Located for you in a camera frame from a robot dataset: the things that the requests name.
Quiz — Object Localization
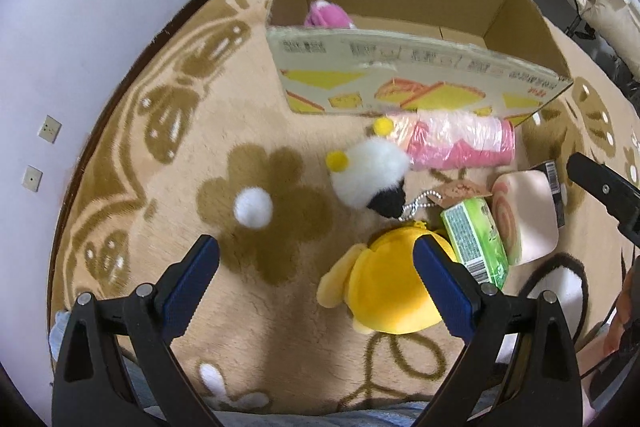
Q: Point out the pink swirl roll squishy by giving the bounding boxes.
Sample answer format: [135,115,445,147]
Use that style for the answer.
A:
[491,170,559,265]

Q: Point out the green tissue pack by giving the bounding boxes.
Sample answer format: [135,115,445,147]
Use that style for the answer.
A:
[440,197,509,289]

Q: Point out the yellow dog plush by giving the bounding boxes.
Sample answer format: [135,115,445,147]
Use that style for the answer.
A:
[316,222,457,335]

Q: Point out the pink plastic-wrapped roll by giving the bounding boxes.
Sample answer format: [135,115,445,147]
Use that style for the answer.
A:
[373,109,516,170]

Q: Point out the white black fluffy plush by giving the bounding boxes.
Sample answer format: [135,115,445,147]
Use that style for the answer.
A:
[326,117,411,220]

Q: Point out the paper tag with bear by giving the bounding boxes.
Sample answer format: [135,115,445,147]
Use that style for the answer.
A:
[437,180,491,209]

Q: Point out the beige floral rug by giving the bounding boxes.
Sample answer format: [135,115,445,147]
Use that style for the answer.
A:
[50,0,639,414]

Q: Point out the cardboard box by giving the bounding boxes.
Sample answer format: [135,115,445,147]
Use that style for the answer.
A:
[266,0,573,124]

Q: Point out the pink plush toy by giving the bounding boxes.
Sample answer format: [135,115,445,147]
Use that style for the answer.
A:
[304,0,355,29]

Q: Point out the white wall socket lower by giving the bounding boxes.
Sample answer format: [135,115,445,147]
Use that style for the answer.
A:
[22,165,43,193]

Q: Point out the white wall socket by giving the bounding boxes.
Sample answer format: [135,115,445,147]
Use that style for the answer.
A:
[38,115,62,144]
[22,165,43,193]

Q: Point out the white wall socket upper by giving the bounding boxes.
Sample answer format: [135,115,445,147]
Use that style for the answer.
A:
[38,115,62,144]

